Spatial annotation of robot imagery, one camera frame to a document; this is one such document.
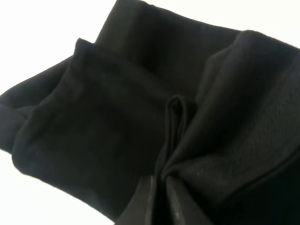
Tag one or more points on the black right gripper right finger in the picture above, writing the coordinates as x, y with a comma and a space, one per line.
181, 208

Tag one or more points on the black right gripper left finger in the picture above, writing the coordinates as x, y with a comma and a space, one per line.
145, 204

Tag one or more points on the black printed t-shirt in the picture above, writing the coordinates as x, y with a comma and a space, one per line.
162, 95

